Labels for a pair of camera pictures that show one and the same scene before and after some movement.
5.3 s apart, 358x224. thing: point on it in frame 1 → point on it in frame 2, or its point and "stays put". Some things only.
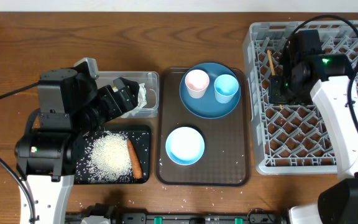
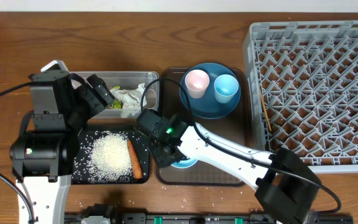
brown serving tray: (225, 160) stays put
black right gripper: (276, 96) → (161, 161)
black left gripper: (127, 102) → (95, 102)
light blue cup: (225, 86) stays put
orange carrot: (135, 160) stays put
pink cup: (197, 82) stays put
